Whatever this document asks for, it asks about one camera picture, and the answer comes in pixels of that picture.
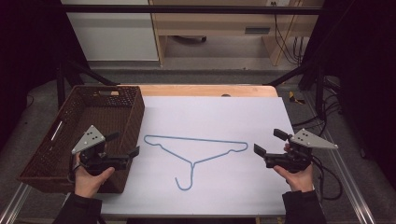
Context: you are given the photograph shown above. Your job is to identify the aluminium rail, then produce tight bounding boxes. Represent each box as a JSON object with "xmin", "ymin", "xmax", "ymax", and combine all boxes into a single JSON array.
[
  {"xmin": 321, "ymin": 129, "xmax": 378, "ymax": 224},
  {"xmin": 0, "ymin": 182, "xmax": 33, "ymax": 224}
]

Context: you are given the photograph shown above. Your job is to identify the dark curtain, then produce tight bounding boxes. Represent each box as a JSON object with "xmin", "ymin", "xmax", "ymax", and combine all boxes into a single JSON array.
[
  {"xmin": 0, "ymin": 0, "xmax": 90, "ymax": 152},
  {"xmin": 303, "ymin": 0, "xmax": 396, "ymax": 183}
]

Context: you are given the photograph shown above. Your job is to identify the light wooden desk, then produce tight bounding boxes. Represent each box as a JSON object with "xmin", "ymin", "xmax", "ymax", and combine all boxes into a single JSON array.
[{"xmin": 148, "ymin": 0, "xmax": 325, "ymax": 67}]

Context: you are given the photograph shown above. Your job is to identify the yellow and black tool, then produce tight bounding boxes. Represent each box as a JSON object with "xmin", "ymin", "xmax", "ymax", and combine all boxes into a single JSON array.
[{"xmin": 288, "ymin": 91, "xmax": 306, "ymax": 105}]

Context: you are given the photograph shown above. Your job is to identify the person's left hand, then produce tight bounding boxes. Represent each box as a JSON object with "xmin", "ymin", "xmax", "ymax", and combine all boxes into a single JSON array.
[{"xmin": 74, "ymin": 154, "xmax": 116, "ymax": 199}]

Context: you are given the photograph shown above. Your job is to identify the black metal stand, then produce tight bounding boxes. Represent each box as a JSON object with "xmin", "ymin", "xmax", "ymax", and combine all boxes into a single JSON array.
[
  {"xmin": 55, "ymin": 58, "xmax": 120, "ymax": 110},
  {"xmin": 266, "ymin": 59, "xmax": 329, "ymax": 119}
]

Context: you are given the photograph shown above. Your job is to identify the black hanging cables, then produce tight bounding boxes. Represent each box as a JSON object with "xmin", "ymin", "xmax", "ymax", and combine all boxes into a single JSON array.
[{"xmin": 273, "ymin": 2, "xmax": 305, "ymax": 66}]

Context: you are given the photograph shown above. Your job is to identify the person's right hand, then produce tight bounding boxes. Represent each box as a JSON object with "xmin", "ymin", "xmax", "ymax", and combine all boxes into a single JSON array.
[{"xmin": 273, "ymin": 143, "xmax": 315, "ymax": 193}]

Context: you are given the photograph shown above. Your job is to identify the black horizontal frame bar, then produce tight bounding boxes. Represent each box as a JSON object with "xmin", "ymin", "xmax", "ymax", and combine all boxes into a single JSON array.
[{"xmin": 60, "ymin": 4, "xmax": 325, "ymax": 16}]

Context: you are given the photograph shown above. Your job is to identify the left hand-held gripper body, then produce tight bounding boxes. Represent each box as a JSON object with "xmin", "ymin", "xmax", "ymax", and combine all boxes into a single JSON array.
[{"xmin": 71, "ymin": 124, "xmax": 129, "ymax": 176}]

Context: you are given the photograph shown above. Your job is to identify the brown wicker basket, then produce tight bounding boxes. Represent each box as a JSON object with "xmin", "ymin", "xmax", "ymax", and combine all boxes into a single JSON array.
[{"xmin": 18, "ymin": 85, "xmax": 146, "ymax": 194}]

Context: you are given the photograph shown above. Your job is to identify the black floor cables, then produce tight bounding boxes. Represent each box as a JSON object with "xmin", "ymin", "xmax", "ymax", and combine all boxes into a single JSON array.
[{"xmin": 292, "ymin": 76, "xmax": 344, "ymax": 138}]

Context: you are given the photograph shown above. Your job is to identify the white table sheet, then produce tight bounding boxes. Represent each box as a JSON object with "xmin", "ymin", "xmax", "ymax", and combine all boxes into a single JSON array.
[{"xmin": 92, "ymin": 95, "xmax": 295, "ymax": 217}]

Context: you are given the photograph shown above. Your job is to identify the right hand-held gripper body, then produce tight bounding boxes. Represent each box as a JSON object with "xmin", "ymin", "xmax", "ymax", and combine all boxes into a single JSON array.
[{"xmin": 263, "ymin": 128, "xmax": 339, "ymax": 174}]

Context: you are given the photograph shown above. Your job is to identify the blue wire hanger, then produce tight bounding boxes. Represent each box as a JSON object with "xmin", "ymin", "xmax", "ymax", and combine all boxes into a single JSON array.
[{"xmin": 143, "ymin": 133, "xmax": 249, "ymax": 191}]

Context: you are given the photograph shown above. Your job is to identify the white cabinet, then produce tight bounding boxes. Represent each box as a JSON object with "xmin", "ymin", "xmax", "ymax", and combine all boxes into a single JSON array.
[{"xmin": 60, "ymin": 0, "xmax": 160, "ymax": 63}]

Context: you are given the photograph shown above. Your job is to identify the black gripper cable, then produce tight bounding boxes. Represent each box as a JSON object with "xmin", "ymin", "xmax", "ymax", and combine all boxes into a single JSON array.
[{"xmin": 311, "ymin": 155, "xmax": 344, "ymax": 202}]

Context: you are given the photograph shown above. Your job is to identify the yellow hanging cable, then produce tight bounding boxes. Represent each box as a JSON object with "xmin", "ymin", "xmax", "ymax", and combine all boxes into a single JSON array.
[{"xmin": 275, "ymin": 0, "xmax": 304, "ymax": 67}]

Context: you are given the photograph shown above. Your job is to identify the wooden table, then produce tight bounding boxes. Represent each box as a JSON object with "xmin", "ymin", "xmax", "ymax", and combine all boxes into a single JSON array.
[{"xmin": 120, "ymin": 84, "xmax": 279, "ymax": 98}]

